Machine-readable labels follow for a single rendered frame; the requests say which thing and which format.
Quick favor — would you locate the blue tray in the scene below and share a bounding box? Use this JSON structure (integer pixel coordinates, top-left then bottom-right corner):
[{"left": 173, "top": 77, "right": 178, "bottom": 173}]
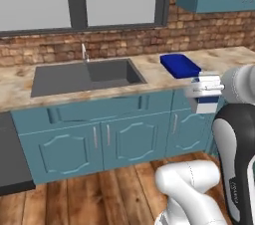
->
[{"left": 159, "top": 53, "right": 203, "bottom": 80}]

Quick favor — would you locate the teal small drawer front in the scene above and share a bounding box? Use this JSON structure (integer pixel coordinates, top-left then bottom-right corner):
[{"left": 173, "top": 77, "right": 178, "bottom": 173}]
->
[{"left": 171, "top": 88, "right": 194, "bottom": 112}]

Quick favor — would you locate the dark grey framed window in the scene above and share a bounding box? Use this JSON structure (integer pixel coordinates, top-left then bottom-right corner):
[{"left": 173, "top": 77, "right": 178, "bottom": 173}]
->
[{"left": 0, "top": 0, "right": 174, "bottom": 37}]

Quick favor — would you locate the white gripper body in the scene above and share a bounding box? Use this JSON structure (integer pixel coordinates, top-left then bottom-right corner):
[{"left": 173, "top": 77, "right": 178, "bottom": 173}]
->
[{"left": 183, "top": 72, "right": 226, "bottom": 101}]

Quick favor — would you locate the silver tap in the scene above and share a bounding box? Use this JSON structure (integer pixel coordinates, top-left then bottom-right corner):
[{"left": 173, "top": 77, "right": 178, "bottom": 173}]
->
[{"left": 81, "top": 43, "right": 91, "bottom": 64}]

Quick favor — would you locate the dark grey sink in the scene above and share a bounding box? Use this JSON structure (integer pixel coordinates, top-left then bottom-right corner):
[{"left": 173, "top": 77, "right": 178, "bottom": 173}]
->
[{"left": 30, "top": 57, "right": 148, "bottom": 99}]

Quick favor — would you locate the teal wide drawer front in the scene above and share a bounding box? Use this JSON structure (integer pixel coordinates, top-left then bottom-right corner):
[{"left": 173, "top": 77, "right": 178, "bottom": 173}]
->
[{"left": 45, "top": 90, "right": 174, "bottom": 125}]

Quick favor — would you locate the dark grey dishwasher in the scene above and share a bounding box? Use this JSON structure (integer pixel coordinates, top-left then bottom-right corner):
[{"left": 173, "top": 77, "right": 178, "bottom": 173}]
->
[{"left": 0, "top": 111, "right": 37, "bottom": 197}]

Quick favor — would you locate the silver cupboard door handle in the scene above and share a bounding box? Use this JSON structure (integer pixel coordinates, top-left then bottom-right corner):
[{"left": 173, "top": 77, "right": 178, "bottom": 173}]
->
[
  {"left": 171, "top": 112, "right": 179, "bottom": 135},
  {"left": 92, "top": 125, "right": 99, "bottom": 149},
  {"left": 105, "top": 123, "right": 112, "bottom": 147}
]

